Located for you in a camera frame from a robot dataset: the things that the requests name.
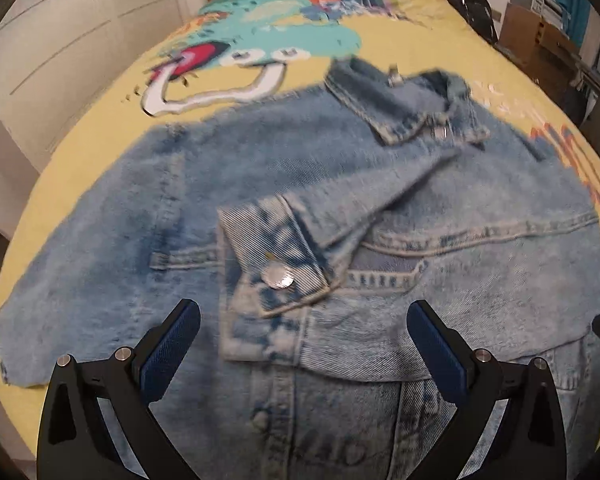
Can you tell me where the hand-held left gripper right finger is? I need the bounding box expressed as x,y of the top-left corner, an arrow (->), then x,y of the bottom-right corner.
406,300 -> 568,480

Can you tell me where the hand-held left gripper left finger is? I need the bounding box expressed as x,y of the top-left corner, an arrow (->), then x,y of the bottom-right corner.
36,298 -> 202,480

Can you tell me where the light blue denim jacket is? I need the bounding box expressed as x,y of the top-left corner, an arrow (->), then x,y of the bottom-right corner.
0,57 -> 600,480

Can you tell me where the yellow cartoon printed blanket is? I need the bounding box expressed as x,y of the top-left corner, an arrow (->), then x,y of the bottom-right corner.
0,0 -> 600,466

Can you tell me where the brown cardboard box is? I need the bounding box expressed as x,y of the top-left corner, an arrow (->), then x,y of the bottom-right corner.
499,2 -> 581,86

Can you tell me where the white wardrobe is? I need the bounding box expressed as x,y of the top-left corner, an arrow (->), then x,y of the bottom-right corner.
0,0 -> 216,241

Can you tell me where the black bag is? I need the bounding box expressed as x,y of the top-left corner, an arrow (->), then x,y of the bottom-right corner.
447,0 -> 501,43

